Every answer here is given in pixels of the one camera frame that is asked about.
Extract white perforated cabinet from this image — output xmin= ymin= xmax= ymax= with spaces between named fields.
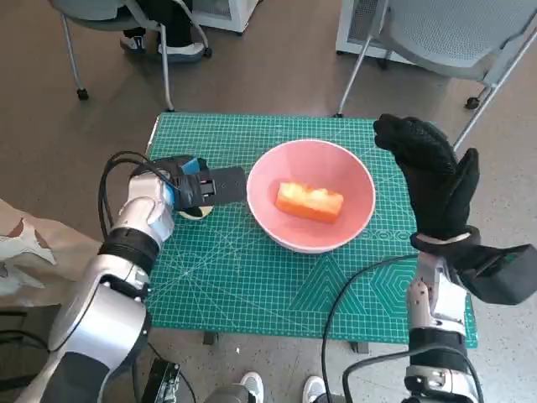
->
xmin=335 ymin=0 xmax=414 ymax=64

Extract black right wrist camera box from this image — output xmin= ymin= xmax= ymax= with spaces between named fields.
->
xmin=455 ymin=243 xmax=537 ymax=306

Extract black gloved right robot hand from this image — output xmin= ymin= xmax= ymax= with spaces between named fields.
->
xmin=372 ymin=113 xmax=481 ymax=242

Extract grey chair with solid seat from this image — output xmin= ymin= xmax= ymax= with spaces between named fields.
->
xmin=50 ymin=0 xmax=213 ymax=113

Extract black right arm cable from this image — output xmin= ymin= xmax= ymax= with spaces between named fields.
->
xmin=341 ymin=350 xmax=483 ymax=403
xmin=321 ymin=254 xmax=420 ymax=403

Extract round toy bread bun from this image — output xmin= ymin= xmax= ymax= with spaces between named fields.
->
xmin=178 ymin=204 xmax=216 ymax=222

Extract pink bowl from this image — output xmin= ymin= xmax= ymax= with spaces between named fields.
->
xmin=246 ymin=139 xmax=377 ymax=254

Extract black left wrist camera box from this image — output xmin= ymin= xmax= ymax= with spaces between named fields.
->
xmin=172 ymin=165 xmax=247 ymax=211

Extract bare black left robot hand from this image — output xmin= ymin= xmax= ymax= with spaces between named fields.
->
xmin=161 ymin=154 xmax=213 ymax=180

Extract rectangular toy toast bread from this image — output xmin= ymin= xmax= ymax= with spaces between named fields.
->
xmin=274 ymin=181 xmax=345 ymax=225

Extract grey mesh chair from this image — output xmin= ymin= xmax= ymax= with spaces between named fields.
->
xmin=335 ymin=0 xmax=537 ymax=154

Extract black floor device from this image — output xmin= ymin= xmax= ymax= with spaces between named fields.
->
xmin=142 ymin=359 xmax=185 ymax=403

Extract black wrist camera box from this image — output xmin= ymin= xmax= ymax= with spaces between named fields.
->
xmin=455 ymin=243 xmax=537 ymax=306
xmin=172 ymin=165 xmax=247 ymax=211

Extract green cutting mat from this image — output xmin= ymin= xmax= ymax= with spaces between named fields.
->
xmin=142 ymin=113 xmax=479 ymax=349

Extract person in beige trousers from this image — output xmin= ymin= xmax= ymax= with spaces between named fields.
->
xmin=0 ymin=196 xmax=104 ymax=310

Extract white shoe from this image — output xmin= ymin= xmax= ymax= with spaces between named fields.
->
xmin=239 ymin=371 xmax=264 ymax=403
xmin=302 ymin=375 xmax=328 ymax=403

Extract black floor cable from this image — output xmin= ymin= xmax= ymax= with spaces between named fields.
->
xmin=0 ymin=329 xmax=51 ymax=352

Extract white cabinet with grey panel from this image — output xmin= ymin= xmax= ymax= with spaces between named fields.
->
xmin=190 ymin=0 xmax=253 ymax=34

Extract black floor bar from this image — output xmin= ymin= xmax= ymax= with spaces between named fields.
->
xmin=0 ymin=371 xmax=47 ymax=391

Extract seated person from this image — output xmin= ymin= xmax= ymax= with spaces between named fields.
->
xmin=120 ymin=0 xmax=206 ymax=62

